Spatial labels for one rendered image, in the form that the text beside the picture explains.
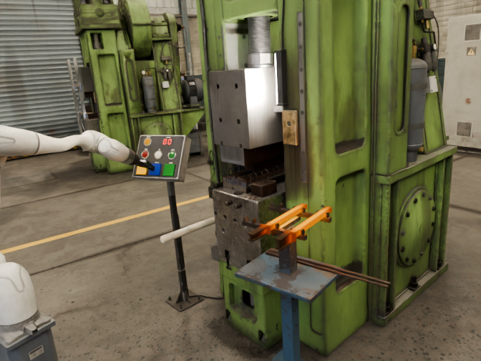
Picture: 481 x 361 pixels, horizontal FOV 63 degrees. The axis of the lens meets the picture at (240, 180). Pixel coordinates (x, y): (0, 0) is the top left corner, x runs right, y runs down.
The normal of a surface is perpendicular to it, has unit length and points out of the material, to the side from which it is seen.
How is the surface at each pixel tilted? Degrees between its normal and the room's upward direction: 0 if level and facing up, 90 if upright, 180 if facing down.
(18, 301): 88
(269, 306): 89
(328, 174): 90
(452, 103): 90
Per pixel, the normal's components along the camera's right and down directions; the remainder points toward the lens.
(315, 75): -0.74, 0.23
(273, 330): 0.66, 0.15
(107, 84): 0.46, 0.20
